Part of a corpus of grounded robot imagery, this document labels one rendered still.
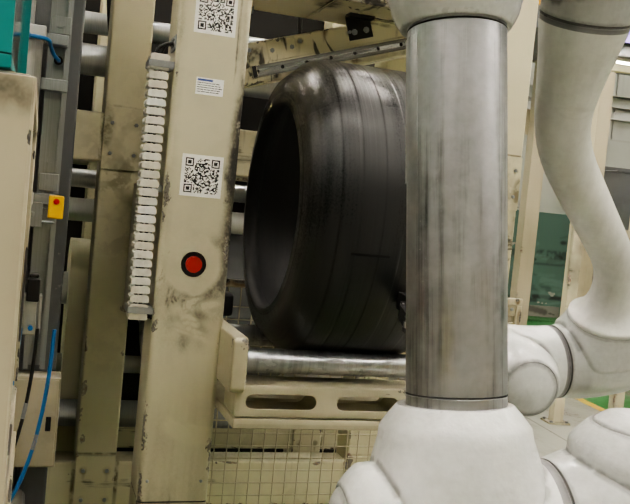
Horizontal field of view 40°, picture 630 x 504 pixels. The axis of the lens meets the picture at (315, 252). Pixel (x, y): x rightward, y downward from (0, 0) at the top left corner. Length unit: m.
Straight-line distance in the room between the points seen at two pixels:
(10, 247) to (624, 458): 0.59
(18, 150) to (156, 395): 0.95
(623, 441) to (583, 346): 0.33
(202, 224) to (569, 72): 0.80
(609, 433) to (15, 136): 0.61
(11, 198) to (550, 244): 11.55
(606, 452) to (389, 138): 0.77
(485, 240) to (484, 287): 0.04
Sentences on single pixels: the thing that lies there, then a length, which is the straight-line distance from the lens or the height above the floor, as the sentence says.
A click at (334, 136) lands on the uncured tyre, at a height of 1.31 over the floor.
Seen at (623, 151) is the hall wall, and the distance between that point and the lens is 12.64.
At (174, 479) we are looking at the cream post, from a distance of 1.67.
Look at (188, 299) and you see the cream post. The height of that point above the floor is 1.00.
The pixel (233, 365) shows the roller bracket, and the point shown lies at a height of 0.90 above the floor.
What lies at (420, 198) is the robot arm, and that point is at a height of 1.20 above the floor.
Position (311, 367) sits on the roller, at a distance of 1.59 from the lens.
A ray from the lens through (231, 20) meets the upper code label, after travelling 1.62.
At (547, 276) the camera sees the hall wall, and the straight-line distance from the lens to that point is 12.17.
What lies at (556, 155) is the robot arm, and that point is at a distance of 1.05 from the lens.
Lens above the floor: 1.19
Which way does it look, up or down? 3 degrees down
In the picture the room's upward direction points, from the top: 6 degrees clockwise
